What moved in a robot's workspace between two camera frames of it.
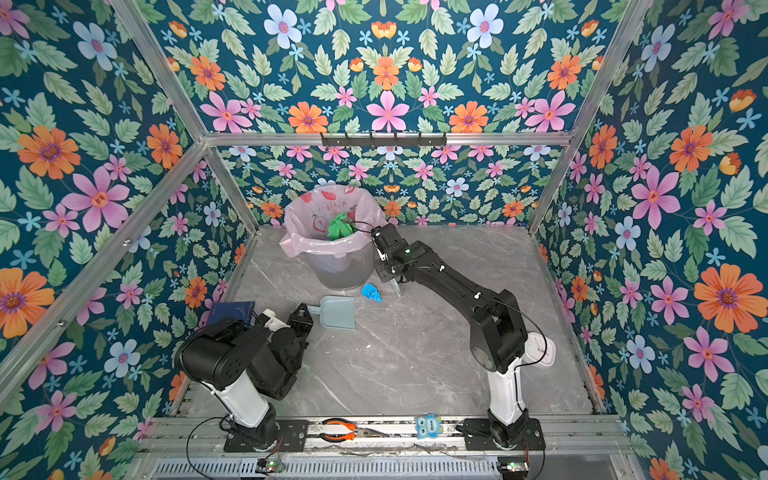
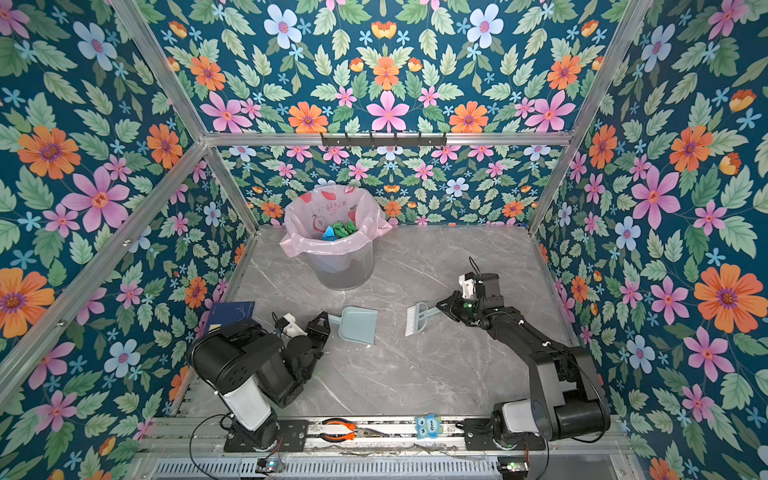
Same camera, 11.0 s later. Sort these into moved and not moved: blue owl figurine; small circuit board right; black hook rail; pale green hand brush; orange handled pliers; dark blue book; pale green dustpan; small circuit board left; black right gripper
Moved: pale green dustpan; pale green hand brush; black right gripper
Not moved: blue owl figurine; orange handled pliers; small circuit board left; small circuit board right; dark blue book; black hook rail
